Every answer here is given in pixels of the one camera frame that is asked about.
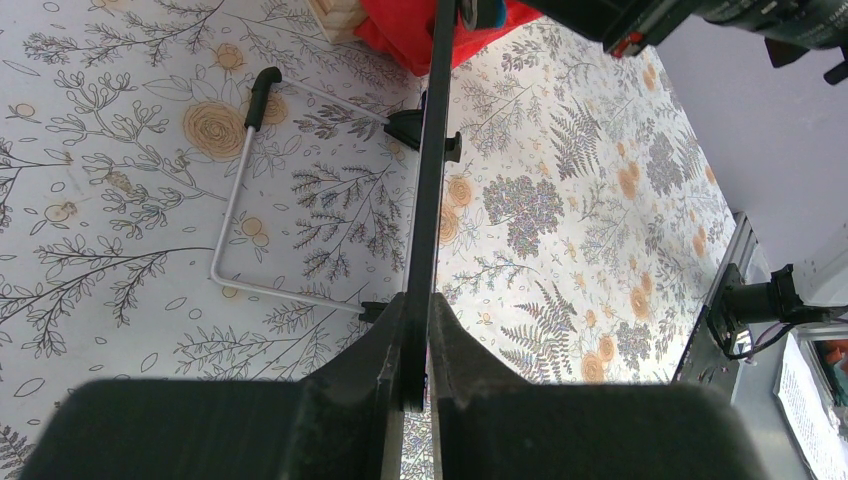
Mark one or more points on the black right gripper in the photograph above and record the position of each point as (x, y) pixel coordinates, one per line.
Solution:
(623, 27)

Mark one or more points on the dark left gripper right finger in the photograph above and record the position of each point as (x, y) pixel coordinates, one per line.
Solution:
(490, 423)

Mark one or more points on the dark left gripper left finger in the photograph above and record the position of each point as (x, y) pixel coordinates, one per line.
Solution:
(343, 421)

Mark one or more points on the blue black whiteboard eraser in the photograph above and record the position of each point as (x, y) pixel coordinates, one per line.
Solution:
(482, 14)

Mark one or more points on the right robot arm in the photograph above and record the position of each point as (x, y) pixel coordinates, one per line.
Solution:
(790, 28)

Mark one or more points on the red tank top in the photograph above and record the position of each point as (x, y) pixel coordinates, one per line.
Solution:
(404, 30)

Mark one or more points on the floral patterned table mat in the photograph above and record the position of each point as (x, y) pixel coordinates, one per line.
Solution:
(155, 155)

